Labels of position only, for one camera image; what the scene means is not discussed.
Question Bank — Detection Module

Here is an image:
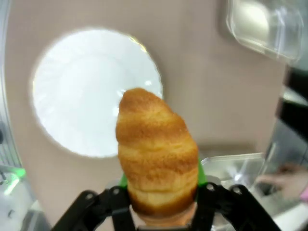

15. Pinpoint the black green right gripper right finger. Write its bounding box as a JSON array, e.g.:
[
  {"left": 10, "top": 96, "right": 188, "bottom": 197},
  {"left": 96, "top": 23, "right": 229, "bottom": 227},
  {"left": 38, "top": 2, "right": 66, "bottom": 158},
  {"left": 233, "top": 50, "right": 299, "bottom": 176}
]
[{"left": 192, "top": 163, "right": 282, "bottom": 231}]

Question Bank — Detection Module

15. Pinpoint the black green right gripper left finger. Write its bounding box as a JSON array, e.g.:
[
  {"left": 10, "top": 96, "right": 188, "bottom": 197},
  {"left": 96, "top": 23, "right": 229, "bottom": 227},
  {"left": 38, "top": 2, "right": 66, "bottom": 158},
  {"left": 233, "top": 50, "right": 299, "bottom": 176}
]
[{"left": 51, "top": 172, "right": 136, "bottom": 231}]

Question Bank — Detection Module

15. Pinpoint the golden croissant bread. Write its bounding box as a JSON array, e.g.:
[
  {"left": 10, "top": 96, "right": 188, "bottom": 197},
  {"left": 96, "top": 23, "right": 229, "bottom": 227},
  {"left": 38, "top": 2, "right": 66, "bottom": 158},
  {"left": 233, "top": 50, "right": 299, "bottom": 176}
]
[{"left": 115, "top": 88, "right": 200, "bottom": 225}]

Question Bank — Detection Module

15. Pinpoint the person's hand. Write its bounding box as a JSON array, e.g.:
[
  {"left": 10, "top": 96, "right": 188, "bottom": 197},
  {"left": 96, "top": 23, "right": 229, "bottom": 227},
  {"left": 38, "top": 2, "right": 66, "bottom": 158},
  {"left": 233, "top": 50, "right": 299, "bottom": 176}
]
[{"left": 258, "top": 165, "right": 308, "bottom": 200}]

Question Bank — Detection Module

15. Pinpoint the white scalloped plate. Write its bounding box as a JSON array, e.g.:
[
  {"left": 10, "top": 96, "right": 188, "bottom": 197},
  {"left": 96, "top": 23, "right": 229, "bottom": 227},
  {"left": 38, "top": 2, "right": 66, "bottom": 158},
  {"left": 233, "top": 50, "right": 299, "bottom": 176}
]
[{"left": 31, "top": 28, "right": 165, "bottom": 159}]

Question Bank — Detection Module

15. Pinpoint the person's dark clothed body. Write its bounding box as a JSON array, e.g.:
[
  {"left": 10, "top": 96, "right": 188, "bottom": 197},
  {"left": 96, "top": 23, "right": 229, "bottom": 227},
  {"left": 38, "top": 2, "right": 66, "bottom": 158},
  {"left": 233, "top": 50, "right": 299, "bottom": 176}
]
[{"left": 276, "top": 67, "right": 308, "bottom": 143}]

